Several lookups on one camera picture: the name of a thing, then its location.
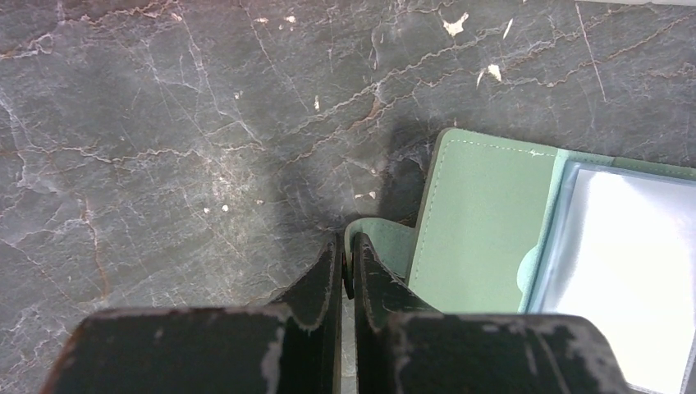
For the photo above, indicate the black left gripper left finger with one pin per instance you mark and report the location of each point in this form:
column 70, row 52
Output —
column 292, row 344

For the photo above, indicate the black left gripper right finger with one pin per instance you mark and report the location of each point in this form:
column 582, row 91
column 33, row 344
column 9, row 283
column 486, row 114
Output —
column 404, row 345

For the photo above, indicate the white bin left compartment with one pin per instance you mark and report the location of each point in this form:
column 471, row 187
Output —
column 687, row 3

